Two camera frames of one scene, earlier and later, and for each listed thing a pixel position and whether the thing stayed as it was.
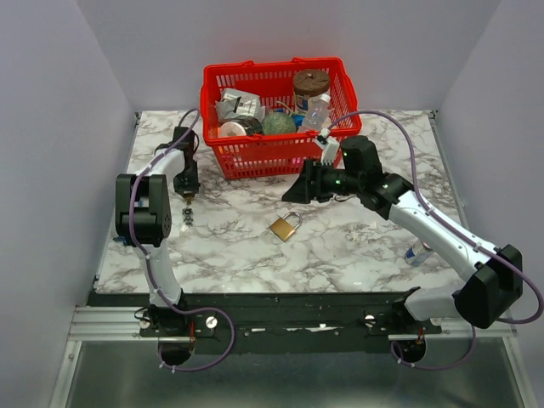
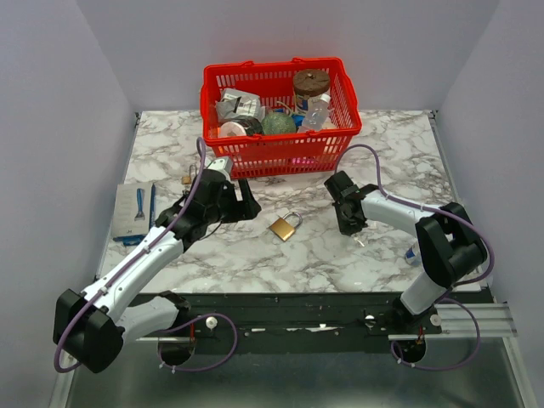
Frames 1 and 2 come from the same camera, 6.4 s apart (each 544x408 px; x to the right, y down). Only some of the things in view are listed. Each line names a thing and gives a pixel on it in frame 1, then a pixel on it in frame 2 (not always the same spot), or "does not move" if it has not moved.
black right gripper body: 327,181 → 348,224
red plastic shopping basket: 274,155 does not move
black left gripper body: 187,180 → 228,210
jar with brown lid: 309,84 does not move
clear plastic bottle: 316,116 does not move
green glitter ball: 279,123 does not move
